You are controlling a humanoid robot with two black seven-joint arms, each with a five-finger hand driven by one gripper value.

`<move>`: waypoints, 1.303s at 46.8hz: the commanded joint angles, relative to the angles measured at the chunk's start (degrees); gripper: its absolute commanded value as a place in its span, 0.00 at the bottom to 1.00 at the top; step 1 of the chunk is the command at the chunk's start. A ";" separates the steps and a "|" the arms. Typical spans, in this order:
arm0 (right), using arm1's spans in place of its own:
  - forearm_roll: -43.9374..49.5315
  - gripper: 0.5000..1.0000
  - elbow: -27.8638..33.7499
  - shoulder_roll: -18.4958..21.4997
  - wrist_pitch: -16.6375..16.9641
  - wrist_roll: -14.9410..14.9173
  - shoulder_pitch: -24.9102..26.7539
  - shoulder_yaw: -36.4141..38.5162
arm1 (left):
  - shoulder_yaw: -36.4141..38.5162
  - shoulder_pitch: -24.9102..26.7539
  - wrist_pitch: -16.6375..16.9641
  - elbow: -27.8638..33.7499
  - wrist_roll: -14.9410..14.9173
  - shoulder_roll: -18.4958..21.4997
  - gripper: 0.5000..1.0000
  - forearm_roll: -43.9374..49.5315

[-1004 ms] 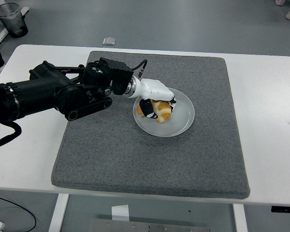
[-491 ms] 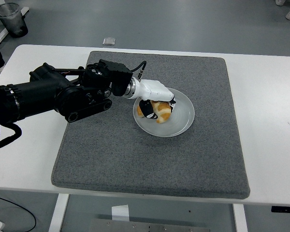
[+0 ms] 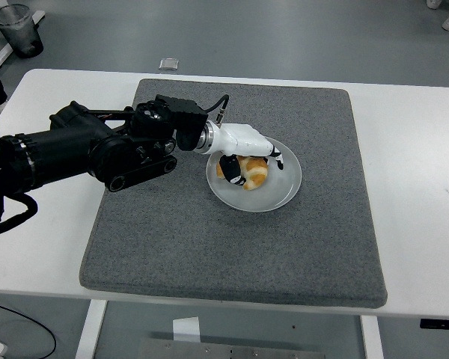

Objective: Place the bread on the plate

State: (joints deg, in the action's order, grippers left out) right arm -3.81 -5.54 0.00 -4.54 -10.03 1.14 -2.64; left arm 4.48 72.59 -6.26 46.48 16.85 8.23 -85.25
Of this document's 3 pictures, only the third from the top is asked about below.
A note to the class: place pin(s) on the small silver floor socket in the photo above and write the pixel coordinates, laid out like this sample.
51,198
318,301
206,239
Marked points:
168,64

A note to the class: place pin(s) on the black table control panel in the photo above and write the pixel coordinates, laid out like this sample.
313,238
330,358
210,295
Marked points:
441,324

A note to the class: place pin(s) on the pale grey round plate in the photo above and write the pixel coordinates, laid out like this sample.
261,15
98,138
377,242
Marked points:
269,196

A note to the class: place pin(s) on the golden croissant bread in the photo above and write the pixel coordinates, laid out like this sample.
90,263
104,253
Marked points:
256,174

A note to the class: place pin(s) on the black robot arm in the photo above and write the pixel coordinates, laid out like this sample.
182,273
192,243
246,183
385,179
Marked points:
60,153

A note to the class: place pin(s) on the trash bin with plastic liner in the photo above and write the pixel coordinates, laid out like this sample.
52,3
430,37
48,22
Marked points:
20,31

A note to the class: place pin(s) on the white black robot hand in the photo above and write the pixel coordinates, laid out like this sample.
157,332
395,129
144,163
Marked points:
243,140

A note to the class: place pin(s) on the white table leg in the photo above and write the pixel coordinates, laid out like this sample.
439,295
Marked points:
372,340
90,329

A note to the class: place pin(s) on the grey metal plate with screws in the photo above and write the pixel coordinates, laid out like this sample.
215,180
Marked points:
228,349

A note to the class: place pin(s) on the grey felt table mat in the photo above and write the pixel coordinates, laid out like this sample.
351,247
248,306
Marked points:
209,254

